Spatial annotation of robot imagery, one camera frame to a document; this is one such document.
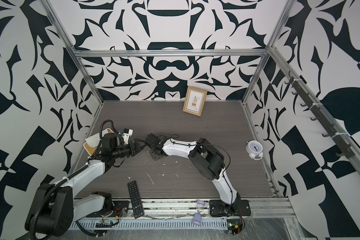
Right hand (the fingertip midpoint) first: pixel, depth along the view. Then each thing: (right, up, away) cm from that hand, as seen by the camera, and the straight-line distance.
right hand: (156, 152), depth 93 cm
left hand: (-4, +8, -11) cm, 14 cm away
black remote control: (-7, -22, -19) cm, 30 cm away
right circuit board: (+40, -29, -22) cm, 54 cm away
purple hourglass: (+23, -26, -22) cm, 40 cm away
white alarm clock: (+59, +2, -1) cm, 60 cm away
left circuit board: (-20, -27, -24) cm, 41 cm away
